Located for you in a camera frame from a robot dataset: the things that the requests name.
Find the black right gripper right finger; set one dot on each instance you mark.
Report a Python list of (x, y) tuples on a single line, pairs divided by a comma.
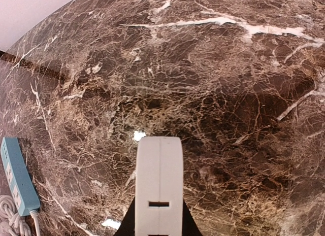
[(189, 227)]

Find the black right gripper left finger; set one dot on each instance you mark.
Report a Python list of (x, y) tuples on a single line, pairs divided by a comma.
[(127, 227)]

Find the white square adapter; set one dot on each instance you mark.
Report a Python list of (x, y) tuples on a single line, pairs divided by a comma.
[(159, 186)]

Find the teal power strip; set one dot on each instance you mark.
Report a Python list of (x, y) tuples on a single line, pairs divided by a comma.
[(22, 189)]

